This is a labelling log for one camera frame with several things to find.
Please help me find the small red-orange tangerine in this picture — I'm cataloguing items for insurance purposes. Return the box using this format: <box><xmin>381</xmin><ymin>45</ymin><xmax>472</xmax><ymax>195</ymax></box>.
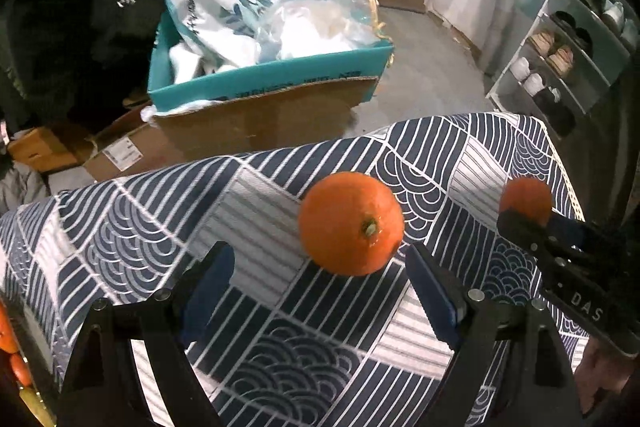
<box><xmin>499</xmin><ymin>176</ymin><xmax>553</xmax><ymax>228</ymax></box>

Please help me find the orange tangerine with stem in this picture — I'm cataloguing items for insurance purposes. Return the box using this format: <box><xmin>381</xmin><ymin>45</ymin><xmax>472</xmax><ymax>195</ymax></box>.
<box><xmin>297</xmin><ymin>171</ymin><xmax>405</xmax><ymax>277</ymax></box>

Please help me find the large dark orange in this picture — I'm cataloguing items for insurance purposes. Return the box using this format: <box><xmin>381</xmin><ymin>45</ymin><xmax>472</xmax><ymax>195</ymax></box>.
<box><xmin>9</xmin><ymin>352</ymin><xmax>32</xmax><ymax>387</ymax></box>

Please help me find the yellow-green pear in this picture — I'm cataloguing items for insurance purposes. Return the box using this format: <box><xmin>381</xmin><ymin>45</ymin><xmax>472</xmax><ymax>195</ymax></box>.
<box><xmin>18</xmin><ymin>387</ymin><xmax>55</xmax><ymax>427</ymax></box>

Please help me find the round orange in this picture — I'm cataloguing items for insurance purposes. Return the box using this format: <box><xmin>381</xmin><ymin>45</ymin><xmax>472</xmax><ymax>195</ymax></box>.
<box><xmin>0</xmin><ymin>303</ymin><xmax>20</xmax><ymax>355</ymax></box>

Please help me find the right hand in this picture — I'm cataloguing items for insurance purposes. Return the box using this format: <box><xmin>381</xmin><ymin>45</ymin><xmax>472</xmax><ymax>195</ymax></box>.
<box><xmin>574</xmin><ymin>337</ymin><xmax>634</xmax><ymax>414</ymax></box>

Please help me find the blue white patterned tablecloth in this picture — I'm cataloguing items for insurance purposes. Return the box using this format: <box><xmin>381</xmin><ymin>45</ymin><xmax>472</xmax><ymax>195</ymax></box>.
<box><xmin>1</xmin><ymin>113</ymin><xmax>582</xmax><ymax>426</ymax></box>

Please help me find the flat labelled cardboard box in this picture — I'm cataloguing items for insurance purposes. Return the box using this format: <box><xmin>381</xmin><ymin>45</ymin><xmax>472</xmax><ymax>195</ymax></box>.
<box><xmin>84</xmin><ymin>102</ymin><xmax>186</xmax><ymax>182</ymax></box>

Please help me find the grey shoe rack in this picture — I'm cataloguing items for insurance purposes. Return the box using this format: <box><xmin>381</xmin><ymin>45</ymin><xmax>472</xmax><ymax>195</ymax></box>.
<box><xmin>488</xmin><ymin>0</ymin><xmax>639</xmax><ymax>140</ymax></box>

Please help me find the grey crumpled clothing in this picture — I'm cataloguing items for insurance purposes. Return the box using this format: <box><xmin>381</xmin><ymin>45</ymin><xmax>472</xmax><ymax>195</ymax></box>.
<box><xmin>0</xmin><ymin>156</ymin><xmax>51</xmax><ymax>216</ymax></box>

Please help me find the small cardboard box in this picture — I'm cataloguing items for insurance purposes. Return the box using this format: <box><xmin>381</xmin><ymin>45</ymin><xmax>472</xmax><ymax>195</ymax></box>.
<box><xmin>8</xmin><ymin>127</ymin><xmax>80</xmax><ymax>173</ymax></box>

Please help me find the teal cardboard box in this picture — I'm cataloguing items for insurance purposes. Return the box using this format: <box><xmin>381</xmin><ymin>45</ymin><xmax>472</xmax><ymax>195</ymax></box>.
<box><xmin>148</xmin><ymin>13</ymin><xmax>394</xmax><ymax>113</ymax></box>

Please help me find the brown cardboard box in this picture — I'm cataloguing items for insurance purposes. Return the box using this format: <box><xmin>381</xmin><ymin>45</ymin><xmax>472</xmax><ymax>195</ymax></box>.
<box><xmin>150</xmin><ymin>77</ymin><xmax>378</xmax><ymax>161</ymax></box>

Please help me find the dark hanging coat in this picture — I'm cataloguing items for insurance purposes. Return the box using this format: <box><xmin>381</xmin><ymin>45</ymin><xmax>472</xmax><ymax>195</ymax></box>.
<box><xmin>1</xmin><ymin>0</ymin><xmax>165</xmax><ymax>132</ymax></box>

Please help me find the clear plastic bag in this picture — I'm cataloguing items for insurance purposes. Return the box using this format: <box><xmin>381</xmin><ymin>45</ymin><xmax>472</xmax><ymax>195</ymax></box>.
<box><xmin>255</xmin><ymin>0</ymin><xmax>388</xmax><ymax>63</ymax></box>

